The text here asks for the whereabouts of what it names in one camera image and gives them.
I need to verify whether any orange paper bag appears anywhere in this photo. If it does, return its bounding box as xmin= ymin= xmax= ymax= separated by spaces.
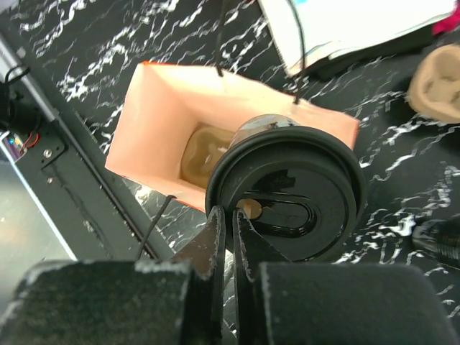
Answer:
xmin=104 ymin=0 xmax=360 ymax=259

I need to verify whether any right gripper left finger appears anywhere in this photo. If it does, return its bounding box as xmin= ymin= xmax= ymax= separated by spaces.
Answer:
xmin=1 ymin=206 xmax=226 ymax=344

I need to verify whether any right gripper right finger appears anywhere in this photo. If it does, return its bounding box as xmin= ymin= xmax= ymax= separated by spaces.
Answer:
xmin=232 ymin=210 xmax=459 ymax=344

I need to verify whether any black cup lid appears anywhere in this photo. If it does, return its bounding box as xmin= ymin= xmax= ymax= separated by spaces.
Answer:
xmin=205 ymin=126 xmax=367 ymax=262

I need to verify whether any stack of white napkins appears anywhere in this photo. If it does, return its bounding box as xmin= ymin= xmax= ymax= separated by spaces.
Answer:
xmin=259 ymin=0 xmax=456 ymax=76

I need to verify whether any black cloth under napkins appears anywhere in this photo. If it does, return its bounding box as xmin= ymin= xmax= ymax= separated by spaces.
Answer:
xmin=305 ymin=24 xmax=434 ymax=81

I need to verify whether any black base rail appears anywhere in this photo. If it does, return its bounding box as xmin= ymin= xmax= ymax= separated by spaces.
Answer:
xmin=0 ymin=107 xmax=159 ymax=262

